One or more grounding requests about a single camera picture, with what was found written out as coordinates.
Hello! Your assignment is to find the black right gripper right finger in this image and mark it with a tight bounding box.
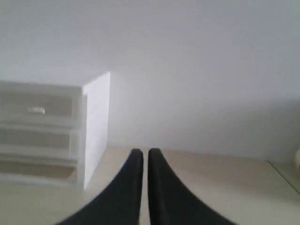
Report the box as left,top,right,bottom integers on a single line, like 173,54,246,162
148,148,234,225

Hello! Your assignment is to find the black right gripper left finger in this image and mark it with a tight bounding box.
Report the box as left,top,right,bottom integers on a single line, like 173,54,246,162
58,149,143,225

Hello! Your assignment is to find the white plastic drawer cabinet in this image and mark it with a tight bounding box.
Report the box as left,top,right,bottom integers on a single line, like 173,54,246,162
0,71,110,189

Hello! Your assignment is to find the clear middle right drawer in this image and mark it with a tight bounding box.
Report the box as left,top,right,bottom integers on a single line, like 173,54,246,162
0,126,80,159

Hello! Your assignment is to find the clear top right drawer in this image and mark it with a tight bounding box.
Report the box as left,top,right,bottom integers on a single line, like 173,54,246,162
0,91,80,127

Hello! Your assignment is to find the white object at table edge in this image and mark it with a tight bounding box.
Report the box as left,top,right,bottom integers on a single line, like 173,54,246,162
294,149,300,171

